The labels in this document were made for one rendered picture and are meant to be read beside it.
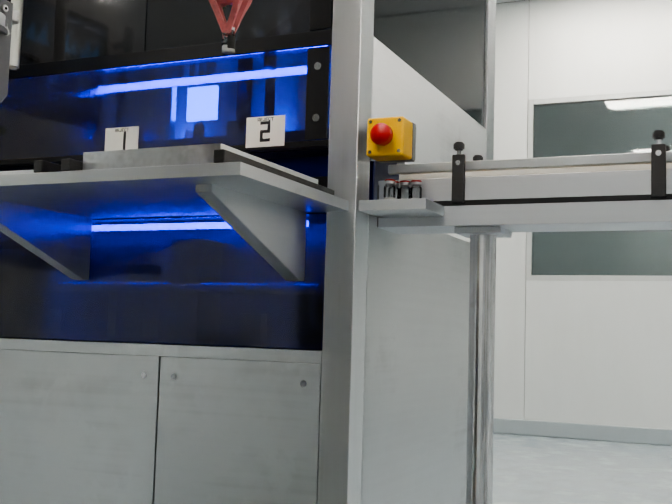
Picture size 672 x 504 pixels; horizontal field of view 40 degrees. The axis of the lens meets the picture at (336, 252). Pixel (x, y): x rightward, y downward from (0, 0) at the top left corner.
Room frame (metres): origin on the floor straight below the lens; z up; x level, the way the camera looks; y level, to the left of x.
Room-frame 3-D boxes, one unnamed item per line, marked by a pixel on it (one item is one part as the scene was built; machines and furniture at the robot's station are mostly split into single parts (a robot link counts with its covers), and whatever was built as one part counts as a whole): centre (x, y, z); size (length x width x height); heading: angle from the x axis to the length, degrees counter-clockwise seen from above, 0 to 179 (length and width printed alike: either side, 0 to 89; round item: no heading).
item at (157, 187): (1.69, 0.36, 0.87); 0.70 x 0.48 x 0.02; 66
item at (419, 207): (1.72, -0.13, 0.87); 0.14 x 0.13 x 0.02; 156
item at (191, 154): (1.58, 0.23, 0.90); 0.34 x 0.26 x 0.04; 155
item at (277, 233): (1.58, 0.14, 0.80); 0.34 x 0.03 x 0.13; 156
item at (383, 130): (1.65, -0.08, 0.99); 0.04 x 0.04 x 0.04; 66
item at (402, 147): (1.69, -0.10, 1.00); 0.08 x 0.07 x 0.07; 156
